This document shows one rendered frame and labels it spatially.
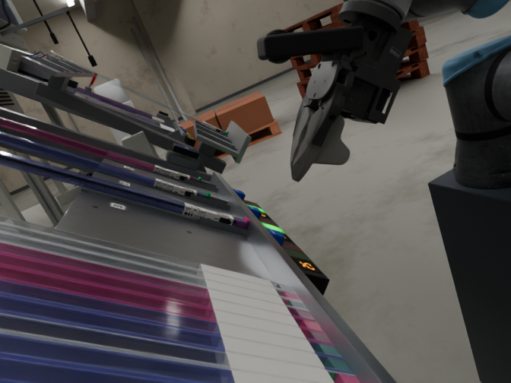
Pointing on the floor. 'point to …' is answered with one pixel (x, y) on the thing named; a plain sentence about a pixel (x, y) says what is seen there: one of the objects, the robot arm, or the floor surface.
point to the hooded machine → (115, 100)
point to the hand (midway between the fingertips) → (293, 169)
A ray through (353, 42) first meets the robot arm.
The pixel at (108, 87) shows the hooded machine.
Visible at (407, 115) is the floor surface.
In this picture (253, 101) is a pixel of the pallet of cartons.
